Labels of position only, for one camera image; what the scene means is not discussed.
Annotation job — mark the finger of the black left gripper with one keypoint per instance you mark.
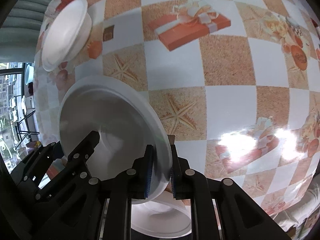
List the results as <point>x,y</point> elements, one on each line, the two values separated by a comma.
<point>77,159</point>

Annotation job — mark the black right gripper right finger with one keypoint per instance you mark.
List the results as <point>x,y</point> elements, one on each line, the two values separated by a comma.
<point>220,209</point>

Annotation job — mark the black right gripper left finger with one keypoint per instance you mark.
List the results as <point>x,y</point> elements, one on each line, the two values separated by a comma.
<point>109,204</point>

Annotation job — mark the white paper bowl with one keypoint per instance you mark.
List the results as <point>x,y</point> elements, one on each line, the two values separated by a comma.
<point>126,124</point>
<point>163,217</point>

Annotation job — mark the patterned checkered tablecloth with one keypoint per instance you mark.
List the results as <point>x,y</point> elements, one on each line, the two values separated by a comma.
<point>242,102</point>

